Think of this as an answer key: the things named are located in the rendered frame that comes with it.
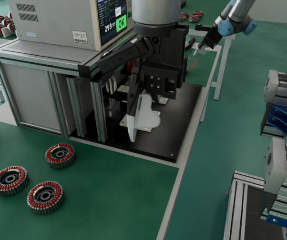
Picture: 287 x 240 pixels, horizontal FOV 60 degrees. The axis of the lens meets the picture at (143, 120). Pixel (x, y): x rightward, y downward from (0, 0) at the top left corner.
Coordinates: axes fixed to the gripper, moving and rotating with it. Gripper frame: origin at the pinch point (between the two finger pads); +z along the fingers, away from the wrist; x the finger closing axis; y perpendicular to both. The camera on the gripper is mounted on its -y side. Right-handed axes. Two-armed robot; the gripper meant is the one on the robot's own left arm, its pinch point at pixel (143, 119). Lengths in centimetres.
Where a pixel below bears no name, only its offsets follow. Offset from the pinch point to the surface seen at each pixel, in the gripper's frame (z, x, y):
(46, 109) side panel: 28, 27, -55
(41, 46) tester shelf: 4, 35, -57
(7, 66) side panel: 10, 26, -68
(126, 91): 23, 46, -26
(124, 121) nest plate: 37, 43, -26
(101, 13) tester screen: -9, 43, -33
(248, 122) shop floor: 115, 181, 40
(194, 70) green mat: 40, 115, -9
